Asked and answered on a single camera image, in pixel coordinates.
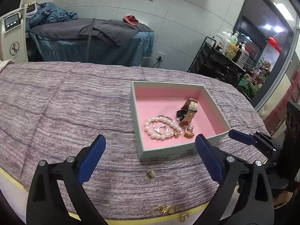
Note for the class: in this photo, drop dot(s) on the brown strap wristwatch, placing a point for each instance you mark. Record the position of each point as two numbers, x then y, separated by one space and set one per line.
186 113

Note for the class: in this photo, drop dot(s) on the thin silver bangle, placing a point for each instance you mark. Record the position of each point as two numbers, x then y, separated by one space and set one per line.
162 125

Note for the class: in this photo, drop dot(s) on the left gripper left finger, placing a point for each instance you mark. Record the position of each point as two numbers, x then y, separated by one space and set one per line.
45 204

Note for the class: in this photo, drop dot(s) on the black trolley rack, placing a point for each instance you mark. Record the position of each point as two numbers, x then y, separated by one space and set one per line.
211 63

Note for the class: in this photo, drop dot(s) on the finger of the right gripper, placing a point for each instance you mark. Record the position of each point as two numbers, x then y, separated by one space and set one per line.
261 141

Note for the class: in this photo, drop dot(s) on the gold chain jewelry pile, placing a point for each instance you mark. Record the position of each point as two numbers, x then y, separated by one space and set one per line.
169 210

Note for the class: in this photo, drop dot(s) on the green box pink lining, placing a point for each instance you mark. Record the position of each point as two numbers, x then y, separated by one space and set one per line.
150 99

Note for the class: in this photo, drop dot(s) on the small gold pendant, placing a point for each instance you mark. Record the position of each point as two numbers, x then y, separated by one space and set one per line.
150 174

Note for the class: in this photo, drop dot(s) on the white arc floor lamp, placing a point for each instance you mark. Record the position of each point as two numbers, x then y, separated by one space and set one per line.
133 52

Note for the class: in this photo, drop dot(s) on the red hanging ornament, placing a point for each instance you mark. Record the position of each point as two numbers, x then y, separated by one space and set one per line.
274 44

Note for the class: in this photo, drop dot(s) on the beige polka dot pillow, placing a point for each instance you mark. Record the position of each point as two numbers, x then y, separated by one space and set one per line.
4 63

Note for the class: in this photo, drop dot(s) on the blue massage bed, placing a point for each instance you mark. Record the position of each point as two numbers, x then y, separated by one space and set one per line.
60 42

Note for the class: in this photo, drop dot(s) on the gold ring cluster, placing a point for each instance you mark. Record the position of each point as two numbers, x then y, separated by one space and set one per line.
189 131

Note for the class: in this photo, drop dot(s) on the white beauty machine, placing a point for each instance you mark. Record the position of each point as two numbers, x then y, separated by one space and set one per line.
13 31

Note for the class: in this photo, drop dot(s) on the green lotion bottle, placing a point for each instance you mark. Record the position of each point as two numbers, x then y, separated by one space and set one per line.
234 38

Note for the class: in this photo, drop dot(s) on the dark grey blanket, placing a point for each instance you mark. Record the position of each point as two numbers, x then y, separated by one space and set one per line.
112 31

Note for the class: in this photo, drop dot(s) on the crumpled blue bedding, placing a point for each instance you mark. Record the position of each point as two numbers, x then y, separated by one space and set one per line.
49 13

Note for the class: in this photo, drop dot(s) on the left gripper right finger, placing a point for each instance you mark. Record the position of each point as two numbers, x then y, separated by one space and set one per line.
254 204

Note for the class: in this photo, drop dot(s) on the red cloth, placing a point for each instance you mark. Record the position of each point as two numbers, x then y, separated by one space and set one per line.
130 19

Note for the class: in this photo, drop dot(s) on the green potted plant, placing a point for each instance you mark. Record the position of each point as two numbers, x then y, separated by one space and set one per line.
248 85

